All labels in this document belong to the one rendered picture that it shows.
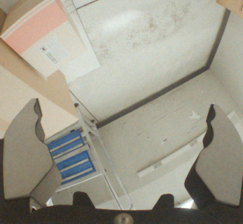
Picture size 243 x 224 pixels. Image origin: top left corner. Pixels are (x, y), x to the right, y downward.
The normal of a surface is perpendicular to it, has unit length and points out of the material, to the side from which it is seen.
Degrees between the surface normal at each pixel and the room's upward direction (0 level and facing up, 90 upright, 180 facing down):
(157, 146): 90
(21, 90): 0
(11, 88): 0
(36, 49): 0
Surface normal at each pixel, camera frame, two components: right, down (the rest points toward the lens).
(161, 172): -0.17, -0.43
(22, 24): 0.43, 0.78
